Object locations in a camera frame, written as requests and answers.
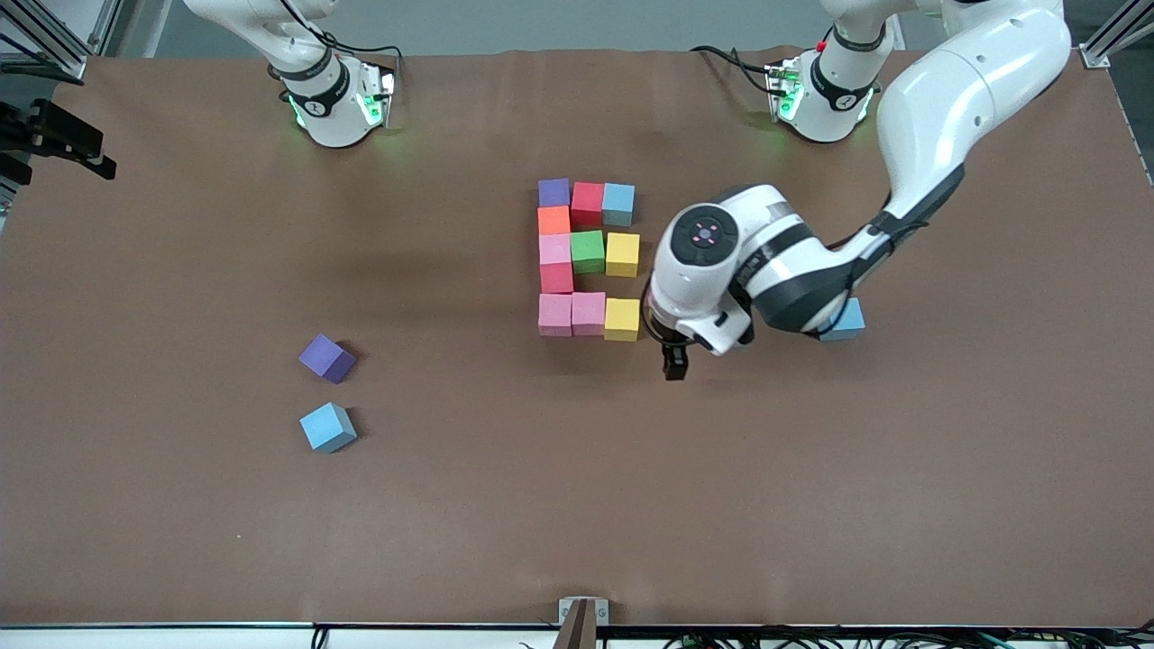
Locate yellow foam cube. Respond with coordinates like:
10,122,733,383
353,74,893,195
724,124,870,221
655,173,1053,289
603,297,642,343
605,233,642,279

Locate green foam cube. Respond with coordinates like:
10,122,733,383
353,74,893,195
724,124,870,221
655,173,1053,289
570,231,607,275

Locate blue foam cube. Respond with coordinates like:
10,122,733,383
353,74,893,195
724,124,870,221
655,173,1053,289
299,401,359,454
601,183,637,228
819,297,866,343

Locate table cover sheet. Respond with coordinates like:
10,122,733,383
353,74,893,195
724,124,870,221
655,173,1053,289
0,47,1154,627

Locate aluminium frame post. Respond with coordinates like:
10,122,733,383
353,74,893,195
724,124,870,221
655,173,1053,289
0,0,123,80
1079,0,1154,70

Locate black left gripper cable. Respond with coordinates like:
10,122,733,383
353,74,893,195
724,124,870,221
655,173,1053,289
825,189,898,251

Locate black left base cable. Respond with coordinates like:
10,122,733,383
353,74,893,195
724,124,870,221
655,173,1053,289
691,43,778,98

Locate black base cable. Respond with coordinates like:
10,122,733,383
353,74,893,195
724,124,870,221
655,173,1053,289
320,34,407,62
691,43,778,98

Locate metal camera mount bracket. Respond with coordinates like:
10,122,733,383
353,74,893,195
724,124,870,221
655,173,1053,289
557,596,610,649

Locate black right base cable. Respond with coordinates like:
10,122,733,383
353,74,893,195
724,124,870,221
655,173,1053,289
320,34,407,62

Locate tangled black cables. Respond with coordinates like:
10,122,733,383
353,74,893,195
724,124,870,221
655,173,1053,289
663,629,1154,649

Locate white table edge rail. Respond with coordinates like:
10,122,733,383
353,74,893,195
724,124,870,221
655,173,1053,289
0,622,1154,649

